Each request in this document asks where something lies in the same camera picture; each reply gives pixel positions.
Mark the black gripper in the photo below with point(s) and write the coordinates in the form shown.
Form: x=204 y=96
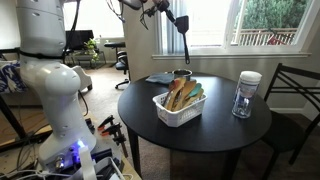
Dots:
x=160 y=4

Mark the black spatula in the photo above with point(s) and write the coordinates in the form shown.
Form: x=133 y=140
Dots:
x=182 y=25

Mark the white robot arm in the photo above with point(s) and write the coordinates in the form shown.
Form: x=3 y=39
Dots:
x=50 y=83

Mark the silver tin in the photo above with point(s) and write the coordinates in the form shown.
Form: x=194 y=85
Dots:
x=182 y=73

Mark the orange silicone spatula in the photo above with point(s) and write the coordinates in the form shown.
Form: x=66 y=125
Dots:
x=172 y=85

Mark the plain light wooden spatula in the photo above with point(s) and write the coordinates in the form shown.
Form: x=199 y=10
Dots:
x=176 y=91

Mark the teal silicone spatula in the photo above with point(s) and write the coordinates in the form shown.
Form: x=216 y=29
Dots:
x=195 y=90

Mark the slotted light wooden spatula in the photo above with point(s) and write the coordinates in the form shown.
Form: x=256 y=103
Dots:
x=196 y=97

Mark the blue folded cloth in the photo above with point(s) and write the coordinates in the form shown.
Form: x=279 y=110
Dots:
x=159 y=78

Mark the black office chair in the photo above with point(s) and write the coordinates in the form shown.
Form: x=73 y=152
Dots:
x=120 y=61

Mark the dark brown wooden spoon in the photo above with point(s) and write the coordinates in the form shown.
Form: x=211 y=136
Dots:
x=168 y=96

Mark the green potted plant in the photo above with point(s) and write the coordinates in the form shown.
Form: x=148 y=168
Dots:
x=91 y=48

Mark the black monitor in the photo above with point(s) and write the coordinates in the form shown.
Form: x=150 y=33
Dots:
x=79 y=39

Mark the white plastic basket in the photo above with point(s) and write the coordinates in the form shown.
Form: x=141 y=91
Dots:
x=180 y=115

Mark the clear wipes canister white lid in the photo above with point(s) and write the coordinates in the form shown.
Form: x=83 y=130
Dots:
x=246 y=95

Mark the round black table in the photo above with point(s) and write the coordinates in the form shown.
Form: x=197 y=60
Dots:
x=206 y=126

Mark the small orange black clamp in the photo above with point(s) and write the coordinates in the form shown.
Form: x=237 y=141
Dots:
x=106 y=122

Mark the large orange black clamp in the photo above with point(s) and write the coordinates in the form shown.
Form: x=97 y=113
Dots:
x=117 y=136

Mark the black metal chair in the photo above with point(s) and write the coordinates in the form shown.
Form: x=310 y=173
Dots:
x=286 y=130

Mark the blue white patterned cloth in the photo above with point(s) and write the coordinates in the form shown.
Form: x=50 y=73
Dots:
x=11 y=78

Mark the white window frame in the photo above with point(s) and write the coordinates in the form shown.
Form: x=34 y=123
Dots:
x=233 y=53

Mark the black desk frame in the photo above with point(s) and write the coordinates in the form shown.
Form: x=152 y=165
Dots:
x=10 y=116

